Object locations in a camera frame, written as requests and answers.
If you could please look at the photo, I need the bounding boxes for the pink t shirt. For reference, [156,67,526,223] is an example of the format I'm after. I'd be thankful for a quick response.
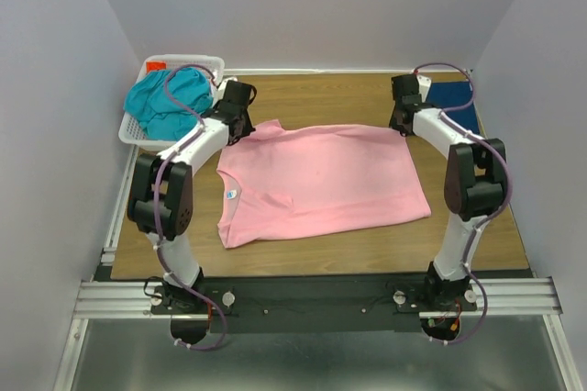
[216,120,431,249]

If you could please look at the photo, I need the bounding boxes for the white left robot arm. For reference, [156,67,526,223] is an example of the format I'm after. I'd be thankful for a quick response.
[127,80,257,313]

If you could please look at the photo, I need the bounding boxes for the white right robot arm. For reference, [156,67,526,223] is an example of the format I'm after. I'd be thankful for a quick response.
[390,73,511,311]

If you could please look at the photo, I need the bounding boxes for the folded navy blue t shirt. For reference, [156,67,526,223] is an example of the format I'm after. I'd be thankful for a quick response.
[427,82,481,134]

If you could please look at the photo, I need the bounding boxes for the teal t shirt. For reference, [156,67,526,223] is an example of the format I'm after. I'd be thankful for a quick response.
[123,67,213,141]

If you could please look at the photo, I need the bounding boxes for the orange tag in basket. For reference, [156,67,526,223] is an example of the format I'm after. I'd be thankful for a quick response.
[145,61,167,73]

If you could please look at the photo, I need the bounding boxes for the white plastic laundry basket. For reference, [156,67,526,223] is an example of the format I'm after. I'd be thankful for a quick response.
[118,54,225,152]

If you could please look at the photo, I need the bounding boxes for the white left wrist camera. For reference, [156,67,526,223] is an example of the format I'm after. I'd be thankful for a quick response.
[212,77,233,102]

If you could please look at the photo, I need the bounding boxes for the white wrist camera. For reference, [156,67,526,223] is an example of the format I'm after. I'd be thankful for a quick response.
[416,73,432,101]
[212,77,233,102]

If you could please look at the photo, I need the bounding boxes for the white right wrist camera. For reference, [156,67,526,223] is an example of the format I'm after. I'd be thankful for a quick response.
[416,73,432,101]

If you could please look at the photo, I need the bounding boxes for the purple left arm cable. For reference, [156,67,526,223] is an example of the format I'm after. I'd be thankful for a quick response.
[153,63,230,352]

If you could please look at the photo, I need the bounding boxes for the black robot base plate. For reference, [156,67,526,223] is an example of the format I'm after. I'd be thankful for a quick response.
[143,273,481,340]

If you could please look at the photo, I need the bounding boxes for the aluminium frame rail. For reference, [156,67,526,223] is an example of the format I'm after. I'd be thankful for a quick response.
[55,143,586,390]

